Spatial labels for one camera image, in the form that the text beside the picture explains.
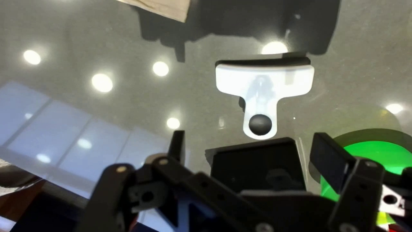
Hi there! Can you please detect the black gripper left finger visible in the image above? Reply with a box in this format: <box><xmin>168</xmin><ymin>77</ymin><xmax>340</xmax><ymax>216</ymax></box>
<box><xmin>75</xmin><ymin>131</ymin><xmax>267</xmax><ymax>232</ymax></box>

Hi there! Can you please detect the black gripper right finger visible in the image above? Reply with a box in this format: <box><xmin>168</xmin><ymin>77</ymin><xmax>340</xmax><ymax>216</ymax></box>
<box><xmin>205</xmin><ymin>132</ymin><xmax>412</xmax><ymax>232</ymax></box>

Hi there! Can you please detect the white plastic clip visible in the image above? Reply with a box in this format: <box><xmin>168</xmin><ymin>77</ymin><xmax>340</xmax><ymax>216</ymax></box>
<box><xmin>215</xmin><ymin>57</ymin><xmax>316</xmax><ymax>141</ymax></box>

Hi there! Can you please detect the small green bowl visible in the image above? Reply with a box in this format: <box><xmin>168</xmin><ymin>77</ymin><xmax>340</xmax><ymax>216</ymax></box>
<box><xmin>311</xmin><ymin>129</ymin><xmax>412</xmax><ymax>200</ymax></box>

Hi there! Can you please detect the white paper napkin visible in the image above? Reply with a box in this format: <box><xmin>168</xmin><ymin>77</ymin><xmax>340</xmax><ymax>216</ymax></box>
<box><xmin>119</xmin><ymin>0</ymin><xmax>191</xmax><ymax>24</ymax></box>

